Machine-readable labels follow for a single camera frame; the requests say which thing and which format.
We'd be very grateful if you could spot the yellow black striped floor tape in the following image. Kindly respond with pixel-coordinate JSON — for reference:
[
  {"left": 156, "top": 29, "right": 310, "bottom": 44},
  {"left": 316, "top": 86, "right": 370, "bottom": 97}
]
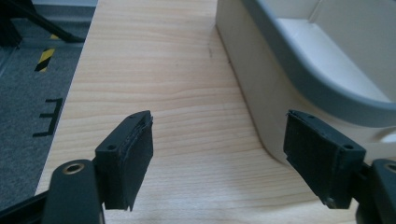
[{"left": 34, "top": 34, "right": 60, "bottom": 73}]

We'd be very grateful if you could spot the black metal stand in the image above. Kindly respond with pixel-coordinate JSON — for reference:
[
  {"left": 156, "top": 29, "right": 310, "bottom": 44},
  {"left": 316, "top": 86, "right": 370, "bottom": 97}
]
[{"left": 0, "top": 0, "right": 86, "bottom": 49}]

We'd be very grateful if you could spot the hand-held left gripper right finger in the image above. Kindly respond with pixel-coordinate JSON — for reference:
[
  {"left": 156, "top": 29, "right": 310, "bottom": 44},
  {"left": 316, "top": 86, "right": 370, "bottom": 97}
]
[{"left": 283, "top": 109, "right": 367, "bottom": 210}]

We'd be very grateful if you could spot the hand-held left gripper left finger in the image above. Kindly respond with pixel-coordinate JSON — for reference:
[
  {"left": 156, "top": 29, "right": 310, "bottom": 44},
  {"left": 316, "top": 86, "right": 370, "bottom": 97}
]
[{"left": 94, "top": 109, "right": 154, "bottom": 212}]

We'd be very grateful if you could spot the black floor tape mark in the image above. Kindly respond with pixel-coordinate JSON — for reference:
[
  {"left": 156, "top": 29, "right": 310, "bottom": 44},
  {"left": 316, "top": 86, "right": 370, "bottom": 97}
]
[{"left": 32, "top": 97, "right": 64, "bottom": 138}]

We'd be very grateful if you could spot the white plastic bin grey rim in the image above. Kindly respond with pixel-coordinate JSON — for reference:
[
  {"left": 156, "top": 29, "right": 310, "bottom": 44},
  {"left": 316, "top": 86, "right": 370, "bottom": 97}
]
[{"left": 215, "top": 0, "right": 396, "bottom": 166}]

